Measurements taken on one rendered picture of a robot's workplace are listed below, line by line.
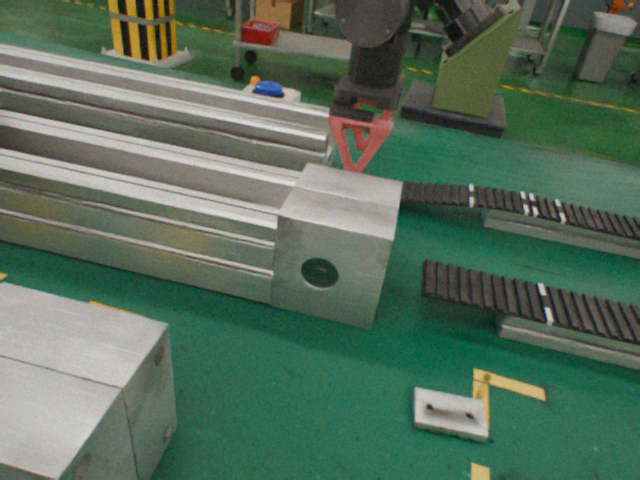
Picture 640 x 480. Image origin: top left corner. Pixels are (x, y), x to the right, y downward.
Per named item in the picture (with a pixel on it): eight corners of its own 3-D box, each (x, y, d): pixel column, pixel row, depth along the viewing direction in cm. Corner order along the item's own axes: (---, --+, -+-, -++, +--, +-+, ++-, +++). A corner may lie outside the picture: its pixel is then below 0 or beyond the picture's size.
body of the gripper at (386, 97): (331, 105, 50) (342, 29, 46) (349, 80, 58) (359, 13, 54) (392, 117, 49) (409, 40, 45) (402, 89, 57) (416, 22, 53)
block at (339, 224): (385, 250, 51) (404, 170, 45) (370, 330, 41) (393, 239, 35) (303, 232, 52) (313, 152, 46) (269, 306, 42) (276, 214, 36)
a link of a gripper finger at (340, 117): (319, 178, 54) (329, 95, 48) (332, 153, 60) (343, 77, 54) (378, 191, 53) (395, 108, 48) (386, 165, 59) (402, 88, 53)
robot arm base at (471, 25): (500, 9, 92) (446, 52, 98) (477, -28, 90) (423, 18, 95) (508, 12, 85) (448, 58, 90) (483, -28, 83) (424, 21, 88)
